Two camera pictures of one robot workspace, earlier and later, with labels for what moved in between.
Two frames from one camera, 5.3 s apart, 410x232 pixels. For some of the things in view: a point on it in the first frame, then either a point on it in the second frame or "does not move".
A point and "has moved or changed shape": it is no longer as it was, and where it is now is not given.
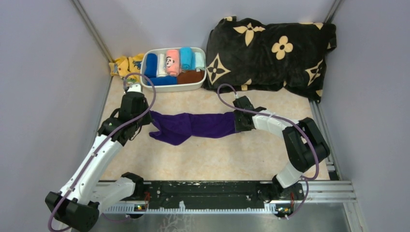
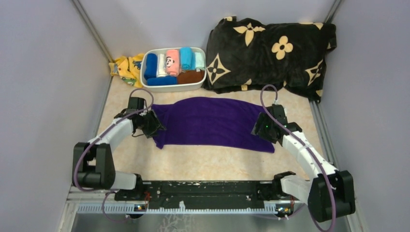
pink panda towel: (172, 62) does not move
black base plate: (219, 194) does not move
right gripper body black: (239, 124) → (264, 131)
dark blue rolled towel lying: (163, 80) does not move
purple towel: (175, 128) has moved or changed shape
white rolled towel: (162, 71) does not move
